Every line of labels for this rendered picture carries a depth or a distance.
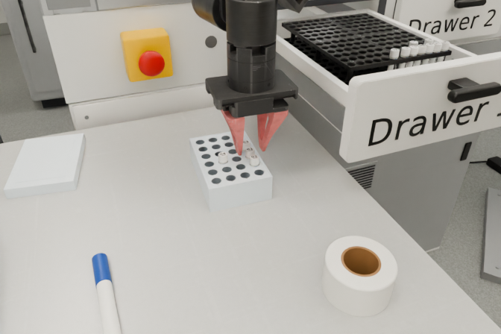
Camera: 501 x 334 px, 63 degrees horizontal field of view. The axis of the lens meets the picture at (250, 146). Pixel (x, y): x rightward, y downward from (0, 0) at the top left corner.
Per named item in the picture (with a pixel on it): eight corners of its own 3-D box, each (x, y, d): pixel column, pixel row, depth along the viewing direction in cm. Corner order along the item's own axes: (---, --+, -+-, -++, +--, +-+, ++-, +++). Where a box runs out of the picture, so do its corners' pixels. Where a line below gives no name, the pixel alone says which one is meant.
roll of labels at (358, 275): (309, 270, 45) (313, 244, 43) (366, 254, 47) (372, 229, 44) (341, 326, 39) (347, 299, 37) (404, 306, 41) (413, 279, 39)
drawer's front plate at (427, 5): (498, 33, 94) (514, -18, 88) (393, 48, 86) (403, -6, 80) (491, 30, 96) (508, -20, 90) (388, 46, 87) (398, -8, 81)
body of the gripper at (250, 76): (204, 91, 53) (201, 34, 49) (279, 81, 55) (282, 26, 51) (217, 115, 47) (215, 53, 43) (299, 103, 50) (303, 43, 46)
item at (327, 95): (502, 109, 60) (517, 70, 57) (350, 144, 52) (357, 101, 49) (350, 30, 91) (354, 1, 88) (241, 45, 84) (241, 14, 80)
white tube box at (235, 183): (271, 199, 55) (273, 176, 52) (209, 212, 52) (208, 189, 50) (244, 150, 64) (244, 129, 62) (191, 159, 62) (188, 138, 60)
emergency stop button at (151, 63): (167, 76, 65) (164, 51, 63) (141, 80, 64) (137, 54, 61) (163, 68, 67) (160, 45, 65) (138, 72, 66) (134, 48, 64)
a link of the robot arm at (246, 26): (242, -7, 41) (288, -13, 43) (210, -20, 46) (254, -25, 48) (242, 60, 45) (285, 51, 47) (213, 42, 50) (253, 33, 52)
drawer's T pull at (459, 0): (485, 5, 84) (487, -2, 83) (457, 9, 82) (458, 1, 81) (472, 1, 87) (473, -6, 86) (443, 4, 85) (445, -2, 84)
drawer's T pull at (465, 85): (501, 95, 50) (505, 83, 49) (452, 104, 47) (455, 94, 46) (477, 83, 52) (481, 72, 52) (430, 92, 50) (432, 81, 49)
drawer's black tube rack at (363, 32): (440, 90, 65) (452, 51, 61) (344, 109, 60) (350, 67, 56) (360, 45, 82) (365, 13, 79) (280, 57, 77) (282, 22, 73)
